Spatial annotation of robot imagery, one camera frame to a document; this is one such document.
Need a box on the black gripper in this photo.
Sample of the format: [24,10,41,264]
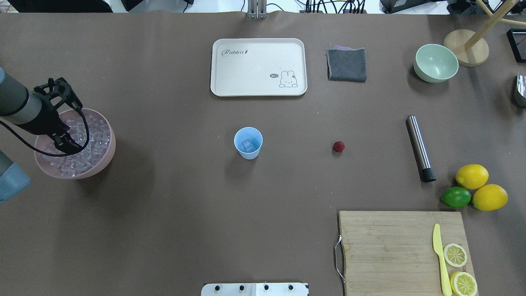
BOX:
[32,77,83,154]

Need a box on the clear ice cube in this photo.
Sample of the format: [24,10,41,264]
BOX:
[242,140,256,153]

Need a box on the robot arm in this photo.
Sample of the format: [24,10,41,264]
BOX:
[0,68,90,204]

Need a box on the pink bowl of ice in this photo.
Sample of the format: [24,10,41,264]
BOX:
[34,108,116,179]

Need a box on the light blue plastic cup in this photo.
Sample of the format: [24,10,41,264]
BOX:
[233,126,263,160]

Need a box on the wooden cup stand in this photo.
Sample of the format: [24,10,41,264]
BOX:
[443,0,526,67]

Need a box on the cream rabbit serving tray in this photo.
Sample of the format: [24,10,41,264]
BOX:
[210,39,308,97]

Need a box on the red strawberry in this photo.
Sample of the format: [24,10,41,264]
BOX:
[332,141,345,153]

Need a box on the grey folded cloth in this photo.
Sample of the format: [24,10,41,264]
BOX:
[326,44,367,83]

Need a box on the bamboo cutting board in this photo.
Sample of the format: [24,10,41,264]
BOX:
[338,210,469,296]

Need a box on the steel muddler black tip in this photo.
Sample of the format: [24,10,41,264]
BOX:
[406,116,436,183]

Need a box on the mint green bowl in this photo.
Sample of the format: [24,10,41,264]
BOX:
[413,44,459,83]

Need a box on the green lime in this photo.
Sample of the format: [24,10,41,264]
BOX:
[440,187,472,208]

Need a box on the yellow lemon upper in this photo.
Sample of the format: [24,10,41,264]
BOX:
[455,164,489,190]

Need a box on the yellow lemon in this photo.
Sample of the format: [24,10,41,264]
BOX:
[471,184,508,211]
[455,164,489,190]

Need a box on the lemon slice upper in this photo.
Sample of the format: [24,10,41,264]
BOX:
[443,243,468,268]

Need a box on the lemon slice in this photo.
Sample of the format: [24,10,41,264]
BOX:
[450,271,478,296]
[443,243,468,268]

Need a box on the yellow plastic knife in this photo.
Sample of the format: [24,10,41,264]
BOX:
[432,224,452,296]

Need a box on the yellow lemon lower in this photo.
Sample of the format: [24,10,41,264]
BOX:
[471,184,508,211]

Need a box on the lemon slice lower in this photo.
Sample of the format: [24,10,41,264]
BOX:
[450,271,478,296]

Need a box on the aluminium frame post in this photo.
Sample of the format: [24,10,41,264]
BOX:
[246,0,268,19]

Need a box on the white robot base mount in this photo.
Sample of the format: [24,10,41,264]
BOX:
[201,282,309,296]

